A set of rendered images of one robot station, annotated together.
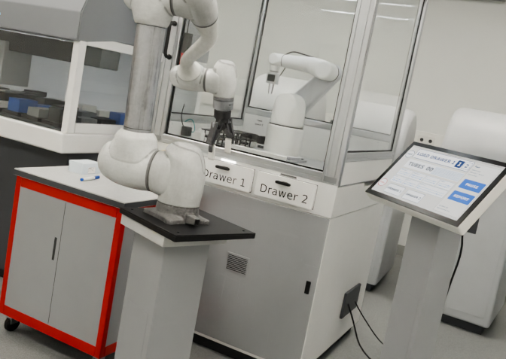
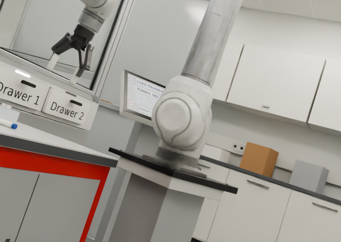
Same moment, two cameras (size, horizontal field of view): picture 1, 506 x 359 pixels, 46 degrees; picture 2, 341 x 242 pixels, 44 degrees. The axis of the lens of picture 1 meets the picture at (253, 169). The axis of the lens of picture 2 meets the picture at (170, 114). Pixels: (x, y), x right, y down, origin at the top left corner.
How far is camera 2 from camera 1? 2.85 m
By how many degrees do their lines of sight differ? 90
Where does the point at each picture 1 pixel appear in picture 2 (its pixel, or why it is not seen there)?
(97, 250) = (69, 232)
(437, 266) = not seen: hidden behind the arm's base
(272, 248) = not seen: hidden behind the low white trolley
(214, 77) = not seen: outside the picture
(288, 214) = (63, 130)
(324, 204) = (88, 119)
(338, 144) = (107, 69)
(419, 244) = (147, 146)
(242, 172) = (38, 89)
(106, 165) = (198, 127)
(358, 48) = not seen: outside the picture
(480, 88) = not seen: outside the picture
